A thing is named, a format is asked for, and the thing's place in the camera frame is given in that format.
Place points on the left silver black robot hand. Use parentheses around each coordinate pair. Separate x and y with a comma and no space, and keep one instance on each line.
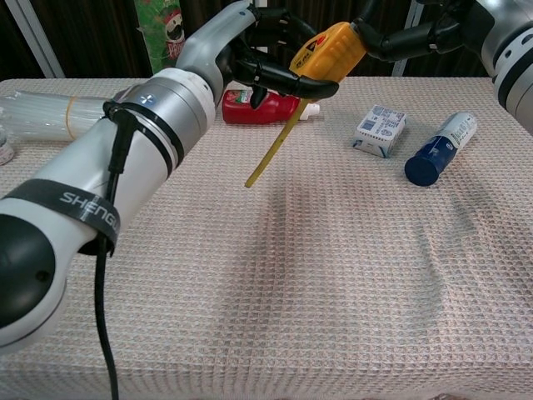
(208,46)

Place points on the bundle of clear plastic tubes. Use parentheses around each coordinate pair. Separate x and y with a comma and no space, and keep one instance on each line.
(37,116)

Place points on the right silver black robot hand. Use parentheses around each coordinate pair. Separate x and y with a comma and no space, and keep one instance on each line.
(399,41)

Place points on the dark partition screen white frames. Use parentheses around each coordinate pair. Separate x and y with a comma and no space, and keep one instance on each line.
(83,37)

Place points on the green chips can red lid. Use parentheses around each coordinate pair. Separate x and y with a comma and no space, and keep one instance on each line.
(166,33)

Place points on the yellow tape measure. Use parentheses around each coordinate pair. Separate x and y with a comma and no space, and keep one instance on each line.
(333,50)

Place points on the white blue carton box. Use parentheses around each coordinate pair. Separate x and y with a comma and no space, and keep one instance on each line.
(379,131)

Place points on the blue white cylindrical bottle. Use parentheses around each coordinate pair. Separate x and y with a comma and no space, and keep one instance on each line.
(437,154)

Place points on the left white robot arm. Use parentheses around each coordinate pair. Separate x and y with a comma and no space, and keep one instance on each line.
(137,158)

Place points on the beige waffle tablecloth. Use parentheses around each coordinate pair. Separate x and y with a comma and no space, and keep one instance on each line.
(312,271)

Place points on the red ketchup bottle white cap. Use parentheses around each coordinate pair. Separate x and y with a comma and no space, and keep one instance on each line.
(275,110)

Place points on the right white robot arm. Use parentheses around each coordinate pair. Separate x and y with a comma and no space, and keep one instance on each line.
(516,96)

